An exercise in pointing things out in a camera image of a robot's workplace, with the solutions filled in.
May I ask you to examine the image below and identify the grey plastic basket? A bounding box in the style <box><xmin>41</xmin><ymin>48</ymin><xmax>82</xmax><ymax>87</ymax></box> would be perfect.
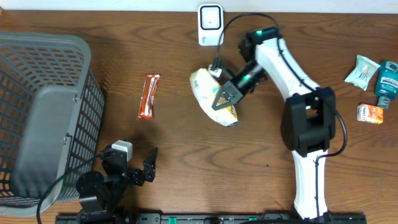
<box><xmin>1</xmin><ymin>31</ymin><xmax>104</xmax><ymax>217</ymax></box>

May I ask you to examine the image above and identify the light green snack pouch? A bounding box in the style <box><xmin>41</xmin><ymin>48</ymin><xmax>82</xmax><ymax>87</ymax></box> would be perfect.
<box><xmin>345</xmin><ymin>55</ymin><xmax>380</xmax><ymax>91</ymax></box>

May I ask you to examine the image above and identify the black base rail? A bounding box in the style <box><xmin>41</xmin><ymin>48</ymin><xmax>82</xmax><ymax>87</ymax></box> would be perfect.
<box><xmin>55</xmin><ymin>212</ymin><xmax>367</xmax><ymax>224</ymax></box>

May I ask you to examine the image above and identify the red snack bar wrapper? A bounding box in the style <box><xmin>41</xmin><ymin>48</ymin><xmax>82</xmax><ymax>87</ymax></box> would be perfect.
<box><xmin>137</xmin><ymin>73</ymin><xmax>160</xmax><ymax>119</ymax></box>

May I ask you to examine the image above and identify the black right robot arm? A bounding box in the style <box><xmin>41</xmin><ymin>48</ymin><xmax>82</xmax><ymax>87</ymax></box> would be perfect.
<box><xmin>211</xmin><ymin>27</ymin><xmax>335</xmax><ymax>220</ymax></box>

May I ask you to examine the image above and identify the large yellow snack bag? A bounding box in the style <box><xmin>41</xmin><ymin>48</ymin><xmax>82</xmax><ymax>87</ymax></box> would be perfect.
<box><xmin>190</xmin><ymin>68</ymin><xmax>238</xmax><ymax>127</ymax></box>

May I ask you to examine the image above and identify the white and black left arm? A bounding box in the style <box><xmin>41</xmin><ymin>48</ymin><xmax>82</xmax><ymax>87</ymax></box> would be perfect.
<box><xmin>76</xmin><ymin>146</ymin><xmax>159</xmax><ymax>223</ymax></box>

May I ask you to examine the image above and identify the teal mouthwash bottle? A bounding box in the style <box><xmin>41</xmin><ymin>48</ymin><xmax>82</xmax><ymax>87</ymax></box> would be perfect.
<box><xmin>375</xmin><ymin>60</ymin><xmax>398</xmax><ymax>109</ymax></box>

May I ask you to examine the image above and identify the small orange tissue pack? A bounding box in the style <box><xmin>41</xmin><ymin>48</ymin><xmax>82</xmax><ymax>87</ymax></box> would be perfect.
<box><xmin>357</xmin><ymin>103</ymin><xmax>384</xmax><ymax>124</ymax></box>

